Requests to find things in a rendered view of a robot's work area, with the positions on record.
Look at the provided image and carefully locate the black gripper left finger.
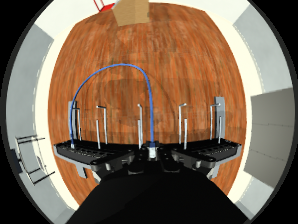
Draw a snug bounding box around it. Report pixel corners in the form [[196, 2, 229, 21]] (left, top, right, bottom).
[[90, 141, 150, 184]]

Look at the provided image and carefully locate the white and blue cable plug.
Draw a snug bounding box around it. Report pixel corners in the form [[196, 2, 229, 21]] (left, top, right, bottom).
[[150, 141, 155, 158]]

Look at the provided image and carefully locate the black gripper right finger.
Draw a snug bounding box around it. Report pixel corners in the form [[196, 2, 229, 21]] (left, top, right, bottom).
[[155, 140, 216, 180]]

